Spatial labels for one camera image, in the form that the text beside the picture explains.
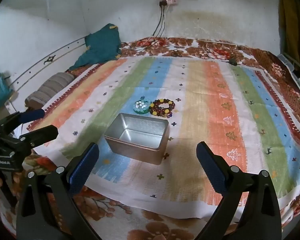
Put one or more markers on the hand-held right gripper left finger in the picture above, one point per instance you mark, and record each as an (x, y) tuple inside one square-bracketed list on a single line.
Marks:
[(84, 166)]

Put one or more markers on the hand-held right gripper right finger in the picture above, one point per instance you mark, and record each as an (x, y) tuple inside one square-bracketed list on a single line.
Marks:
[(212, 167)]

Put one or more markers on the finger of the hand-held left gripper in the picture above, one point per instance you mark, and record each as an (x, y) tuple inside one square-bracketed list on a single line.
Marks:
[(31, 115), (42, 132)]

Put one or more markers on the silver metal tin box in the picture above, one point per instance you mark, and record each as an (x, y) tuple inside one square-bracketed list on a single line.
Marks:
[(130, 150)]

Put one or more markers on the green bangle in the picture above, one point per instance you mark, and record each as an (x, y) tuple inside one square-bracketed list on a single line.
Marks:
[(136, 110)]

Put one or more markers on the grey striped pillow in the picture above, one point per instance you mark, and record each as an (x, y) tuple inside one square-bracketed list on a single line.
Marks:
[(52, 85)]

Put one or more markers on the striped pastel mat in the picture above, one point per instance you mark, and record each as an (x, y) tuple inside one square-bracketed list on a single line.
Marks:
[(202, 92)]

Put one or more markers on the small black object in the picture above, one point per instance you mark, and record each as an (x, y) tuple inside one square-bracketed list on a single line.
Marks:
[(232, 62)]

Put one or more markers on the yellow curtain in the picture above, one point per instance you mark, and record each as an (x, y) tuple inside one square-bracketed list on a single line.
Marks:
[(290, 17)]

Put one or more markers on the white power strip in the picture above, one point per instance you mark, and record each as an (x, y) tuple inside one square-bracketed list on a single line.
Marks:
[(168, 1)]

